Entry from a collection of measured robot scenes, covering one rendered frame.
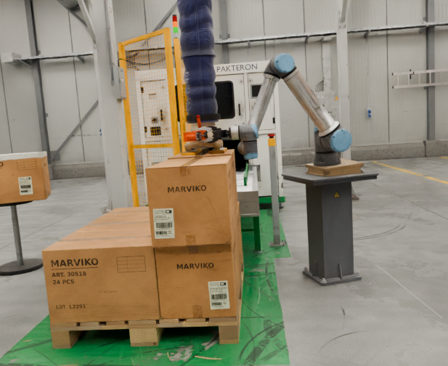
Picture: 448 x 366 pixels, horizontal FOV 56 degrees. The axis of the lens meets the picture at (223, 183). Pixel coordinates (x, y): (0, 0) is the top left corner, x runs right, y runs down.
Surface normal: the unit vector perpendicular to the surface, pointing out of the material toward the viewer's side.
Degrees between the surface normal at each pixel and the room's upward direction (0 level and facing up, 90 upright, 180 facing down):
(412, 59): 90
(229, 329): 90
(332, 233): 90
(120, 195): 90
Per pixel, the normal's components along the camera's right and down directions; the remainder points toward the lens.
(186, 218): -0.06, 0.13
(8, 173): 0.28, 0.10
